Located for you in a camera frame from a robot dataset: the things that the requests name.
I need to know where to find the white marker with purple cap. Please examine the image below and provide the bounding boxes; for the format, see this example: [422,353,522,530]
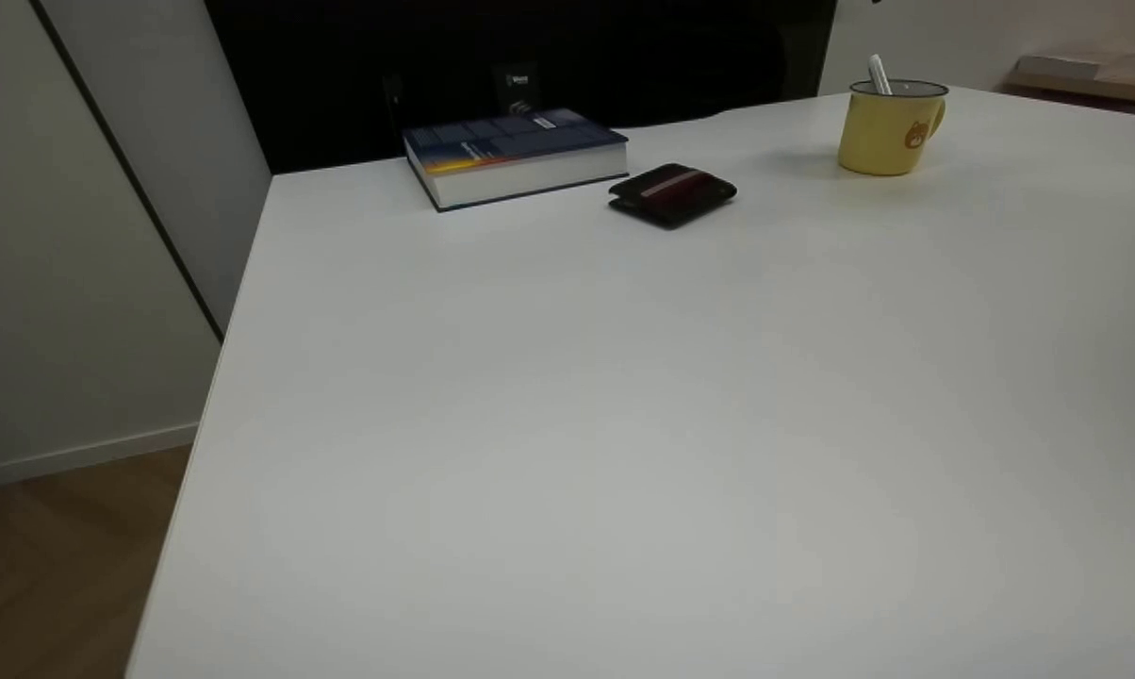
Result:
[867,52,893,94]

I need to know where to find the black wallet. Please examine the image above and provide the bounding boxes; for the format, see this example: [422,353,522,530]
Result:
[610,164,736,231]

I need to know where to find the blue hardcover book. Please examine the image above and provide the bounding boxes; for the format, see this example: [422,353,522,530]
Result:
[402,111,627,211]

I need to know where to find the yellow enamel mug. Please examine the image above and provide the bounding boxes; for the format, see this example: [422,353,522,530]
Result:
[835,79,946,178]

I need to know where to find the wooden side table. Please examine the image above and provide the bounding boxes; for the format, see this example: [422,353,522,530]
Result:
[1001,51,1135,114]

